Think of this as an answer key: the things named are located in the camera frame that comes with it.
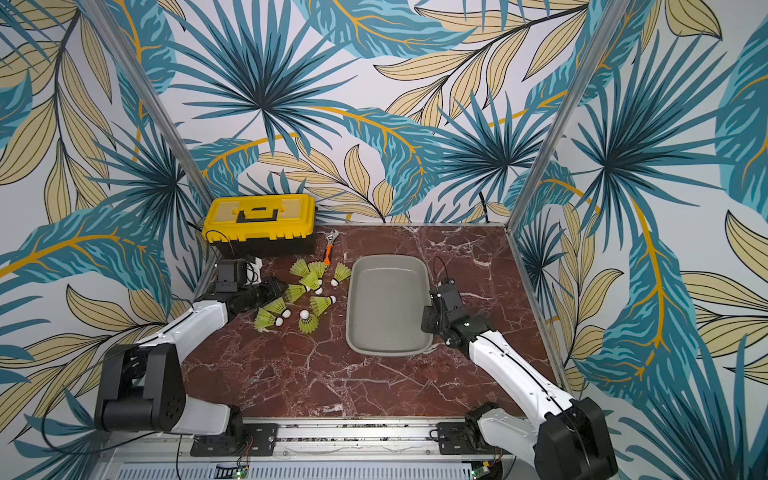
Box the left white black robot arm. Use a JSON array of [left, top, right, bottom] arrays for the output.
[[94, 259, 287, 448]]

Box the aluminium front rail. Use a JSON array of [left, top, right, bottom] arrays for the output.
[[88, 417, 538, 479]]

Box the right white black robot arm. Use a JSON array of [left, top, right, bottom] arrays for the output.
[[421, 278, 619, 479]]

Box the yellow-green shuttlecock one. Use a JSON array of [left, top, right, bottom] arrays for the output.
[[330, 263, 352, 287]]

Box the yellow-green shuttlecock three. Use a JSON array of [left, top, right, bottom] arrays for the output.
[[300, 272, 323, 295]]

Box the yellow black toolbox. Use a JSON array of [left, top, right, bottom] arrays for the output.
[[202, 194, 316, 259]]

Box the right aluminium frame post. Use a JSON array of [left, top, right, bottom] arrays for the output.
[[506, 1, 629, 239]]

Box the yellow-green shuttlecock two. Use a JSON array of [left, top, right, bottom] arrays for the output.
[[310, 295, 337, 317]]

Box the yellow-green shuttlecock five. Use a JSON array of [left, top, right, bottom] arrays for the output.
[[308, 261, 328, 279]]

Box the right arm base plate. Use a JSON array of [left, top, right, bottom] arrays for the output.
[[430, 421, 508, 456]]

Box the yellow-green shuttlecock seven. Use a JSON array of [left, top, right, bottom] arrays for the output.
[[298, 310, 319, 334]]

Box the aluminium frame post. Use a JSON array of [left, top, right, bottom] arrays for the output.
[[80, 0, 213, 210], [506, 1, 629, 239]]

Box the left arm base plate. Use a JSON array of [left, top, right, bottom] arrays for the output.
[[190, 423, 279, 457]]

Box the yellow-green shuttlecock six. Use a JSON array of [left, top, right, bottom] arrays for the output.
[[283, 284, 307, 304]]

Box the yellow-green shuttlecock four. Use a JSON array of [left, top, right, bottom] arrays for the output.
[[290, 258, 312, 278]]

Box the left aluminium frame post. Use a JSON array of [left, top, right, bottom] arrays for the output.
[[80, 0, 213, 210]]

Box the yellow-green shuttlecock eight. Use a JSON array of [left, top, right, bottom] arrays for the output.
[[253, 297, 291, 332]]

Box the grey plastic storage tray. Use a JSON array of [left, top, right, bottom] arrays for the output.
[[346, 255, 433, 357]]

